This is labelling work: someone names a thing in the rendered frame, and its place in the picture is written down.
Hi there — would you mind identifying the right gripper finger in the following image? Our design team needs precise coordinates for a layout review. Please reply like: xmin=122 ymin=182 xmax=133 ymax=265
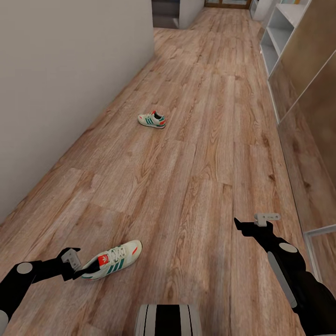
xmin=234 ymin=218 xmax=242 ymax=230

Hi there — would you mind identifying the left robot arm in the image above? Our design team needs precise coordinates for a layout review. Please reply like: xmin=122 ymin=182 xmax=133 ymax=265
xmin=0 ymin=247 xmax=90 ymax=336

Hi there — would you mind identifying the gym shoe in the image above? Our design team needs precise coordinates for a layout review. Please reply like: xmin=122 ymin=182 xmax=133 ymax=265
xmin=81 ymin=240 xmax=143 ymax=281
xmin=138 ymin=111 xmax=166 ymax=129

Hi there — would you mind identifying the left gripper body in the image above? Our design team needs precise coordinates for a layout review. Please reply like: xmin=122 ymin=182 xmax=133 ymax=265
xmin=48 ymin=247 xmax=76 ymax=281

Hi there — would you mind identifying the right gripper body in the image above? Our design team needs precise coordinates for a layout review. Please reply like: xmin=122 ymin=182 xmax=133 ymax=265
xmin=242 ymin=222 xmax=273 ymax=243

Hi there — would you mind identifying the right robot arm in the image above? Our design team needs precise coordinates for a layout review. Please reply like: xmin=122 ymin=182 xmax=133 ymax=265
xmin=234 ymin=213 xmax=336 ymax=336

